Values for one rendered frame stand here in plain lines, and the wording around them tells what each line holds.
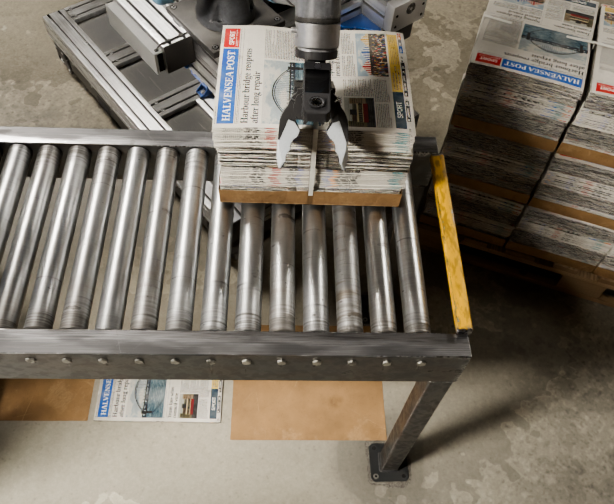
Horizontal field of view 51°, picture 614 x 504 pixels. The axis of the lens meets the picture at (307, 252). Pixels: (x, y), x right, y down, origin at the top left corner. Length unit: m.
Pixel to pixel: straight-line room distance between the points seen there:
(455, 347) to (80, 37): 1.98
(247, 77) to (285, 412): 1.08
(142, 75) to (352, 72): 1.38
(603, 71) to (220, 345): 1.16
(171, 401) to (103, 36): 1.46
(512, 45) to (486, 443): 1.13
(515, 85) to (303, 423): 1.11
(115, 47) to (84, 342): 1.65
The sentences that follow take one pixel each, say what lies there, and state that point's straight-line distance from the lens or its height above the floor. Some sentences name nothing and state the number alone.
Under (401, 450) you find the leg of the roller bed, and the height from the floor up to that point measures 0.21.
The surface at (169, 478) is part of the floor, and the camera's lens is 1.96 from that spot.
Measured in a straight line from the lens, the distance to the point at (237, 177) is 1.30.
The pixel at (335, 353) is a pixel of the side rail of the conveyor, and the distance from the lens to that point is 1.19.
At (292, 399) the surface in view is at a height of 0.00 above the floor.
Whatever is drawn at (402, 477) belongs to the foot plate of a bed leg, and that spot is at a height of 0.00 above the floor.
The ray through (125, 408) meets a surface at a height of 0.01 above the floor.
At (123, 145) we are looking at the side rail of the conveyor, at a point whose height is 0.80.
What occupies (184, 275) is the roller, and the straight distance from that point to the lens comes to 1.27.
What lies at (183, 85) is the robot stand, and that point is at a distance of 2.46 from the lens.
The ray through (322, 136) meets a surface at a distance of 1.19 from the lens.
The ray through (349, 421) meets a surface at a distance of 1.99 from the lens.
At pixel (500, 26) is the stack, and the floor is 0.83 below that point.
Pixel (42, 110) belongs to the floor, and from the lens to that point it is 2.82.
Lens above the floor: 1.88
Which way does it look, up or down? 57 degrees down
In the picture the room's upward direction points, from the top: 5 degrees clockwise
